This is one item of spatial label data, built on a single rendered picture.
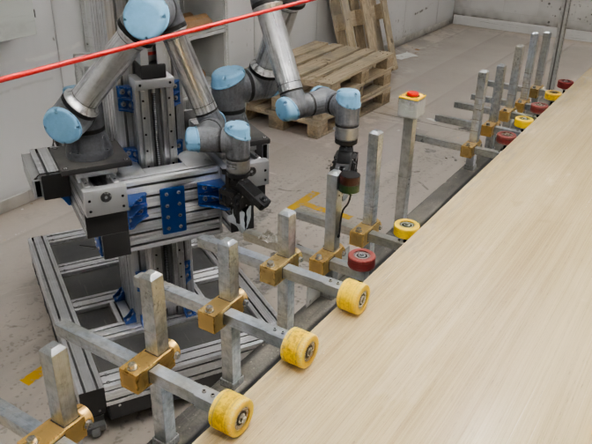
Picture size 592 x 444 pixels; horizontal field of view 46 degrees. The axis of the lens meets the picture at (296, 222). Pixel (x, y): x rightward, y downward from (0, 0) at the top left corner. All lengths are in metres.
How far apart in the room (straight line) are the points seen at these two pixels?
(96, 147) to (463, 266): 1.20
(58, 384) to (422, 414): 0.72
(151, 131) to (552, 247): 1.37
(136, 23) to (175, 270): 1.10
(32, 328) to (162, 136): 1.28
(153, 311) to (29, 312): 2.10
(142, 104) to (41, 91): 2.13
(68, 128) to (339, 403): 1.16
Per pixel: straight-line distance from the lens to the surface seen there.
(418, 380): 1.58
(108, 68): 2.07
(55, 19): 4.51
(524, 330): 1.79
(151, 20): 1.98
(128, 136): 2.56
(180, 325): 2.91
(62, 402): 1.36
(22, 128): 4.46
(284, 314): 1.94
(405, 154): 2.43
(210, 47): 5.12
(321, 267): 2.03
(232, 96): 2.41
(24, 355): 3.25
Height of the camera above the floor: 1.90
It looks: 27 degrees down
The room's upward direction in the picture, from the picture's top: 1 degrees clockwise
